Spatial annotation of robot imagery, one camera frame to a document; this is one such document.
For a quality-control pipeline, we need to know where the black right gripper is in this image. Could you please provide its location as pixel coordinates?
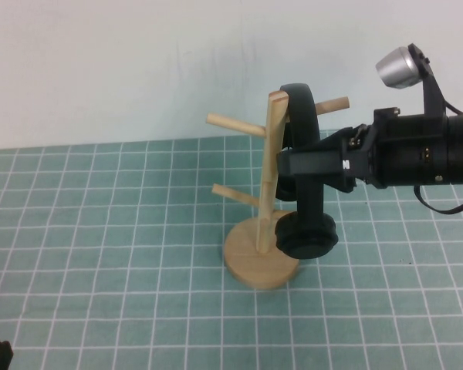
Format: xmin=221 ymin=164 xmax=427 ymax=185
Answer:
xmin=276 ymin=107 xmax=448 ymax=193

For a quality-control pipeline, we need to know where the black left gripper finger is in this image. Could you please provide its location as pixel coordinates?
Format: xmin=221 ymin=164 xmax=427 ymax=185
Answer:
xmin=0 ymin=339 xmax=15 ymax=370

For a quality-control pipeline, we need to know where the black over-ear headphones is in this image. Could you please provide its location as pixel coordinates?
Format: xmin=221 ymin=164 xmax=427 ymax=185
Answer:
xmin=273 ymin=82 xmax=340 ymax=260

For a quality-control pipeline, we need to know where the wooden headphone stand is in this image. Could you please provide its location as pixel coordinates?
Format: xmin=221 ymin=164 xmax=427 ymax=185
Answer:
xmin=206 ymin=90 xmax=350 ymax=290

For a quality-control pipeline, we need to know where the green white-grid tablecloth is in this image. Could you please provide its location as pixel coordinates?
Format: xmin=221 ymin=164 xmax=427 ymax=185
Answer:
xmin=0 ymin=133 xmax=463 ymax=370

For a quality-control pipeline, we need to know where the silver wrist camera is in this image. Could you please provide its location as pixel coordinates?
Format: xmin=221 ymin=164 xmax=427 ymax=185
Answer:
xmin=375 ymin=45 xmax=424 ymax=90

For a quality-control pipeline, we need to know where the black camera bracket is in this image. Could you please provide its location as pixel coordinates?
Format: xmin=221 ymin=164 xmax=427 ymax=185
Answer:
xmin=407 ymin=42 xmax=448 ymax=117

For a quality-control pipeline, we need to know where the black camera cable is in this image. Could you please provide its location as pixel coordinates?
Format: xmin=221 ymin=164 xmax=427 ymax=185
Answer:
xmin=413 ymin=99 xmax=463 ymax=214

